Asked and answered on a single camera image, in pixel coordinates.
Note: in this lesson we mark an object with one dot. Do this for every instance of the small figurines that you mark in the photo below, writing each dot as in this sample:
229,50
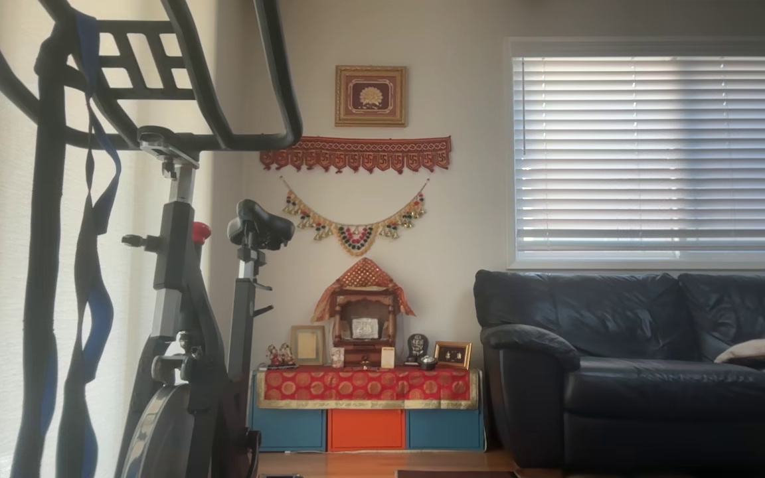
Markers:
279,356

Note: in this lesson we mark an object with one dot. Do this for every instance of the black leather sofa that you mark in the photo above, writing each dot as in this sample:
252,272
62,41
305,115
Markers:
621,372

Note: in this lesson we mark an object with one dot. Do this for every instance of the gold framed wall picture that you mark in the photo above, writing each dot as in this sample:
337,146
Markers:
370,96

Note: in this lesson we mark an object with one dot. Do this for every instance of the small gold picture frame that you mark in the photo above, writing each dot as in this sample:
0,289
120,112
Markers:
453,355

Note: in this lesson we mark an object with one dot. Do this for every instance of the wooden shrine with canopy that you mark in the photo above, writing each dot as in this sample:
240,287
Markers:
362,312

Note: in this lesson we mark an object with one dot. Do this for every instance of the black exercise bike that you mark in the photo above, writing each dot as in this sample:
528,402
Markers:
183,279

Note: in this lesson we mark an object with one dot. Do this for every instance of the white card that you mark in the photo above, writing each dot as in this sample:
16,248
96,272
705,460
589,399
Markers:
388,357

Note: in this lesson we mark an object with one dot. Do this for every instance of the beaded garland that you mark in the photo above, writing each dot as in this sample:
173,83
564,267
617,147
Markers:
354,239

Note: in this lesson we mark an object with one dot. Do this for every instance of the pale picture frame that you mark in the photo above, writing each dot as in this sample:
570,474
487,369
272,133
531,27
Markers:
307,345

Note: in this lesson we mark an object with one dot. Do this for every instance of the small dark bowl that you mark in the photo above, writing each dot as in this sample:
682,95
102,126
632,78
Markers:
427,362

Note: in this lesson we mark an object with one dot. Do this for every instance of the sheer white curtain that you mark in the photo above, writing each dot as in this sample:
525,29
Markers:
133,199

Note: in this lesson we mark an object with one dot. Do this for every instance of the dark idol plaque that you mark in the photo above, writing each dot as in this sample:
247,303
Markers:
417,346

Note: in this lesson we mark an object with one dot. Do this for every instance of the red gold patterned cloth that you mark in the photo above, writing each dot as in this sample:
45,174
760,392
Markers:
366,386

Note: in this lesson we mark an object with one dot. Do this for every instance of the white window blind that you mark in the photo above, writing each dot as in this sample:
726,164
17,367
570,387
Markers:
655,153

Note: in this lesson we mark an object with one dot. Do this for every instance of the red embroidered wall hanging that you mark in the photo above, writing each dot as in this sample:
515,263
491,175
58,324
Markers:
356,153

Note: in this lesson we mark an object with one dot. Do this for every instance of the blue and orange cabinet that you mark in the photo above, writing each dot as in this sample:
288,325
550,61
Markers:
366,431

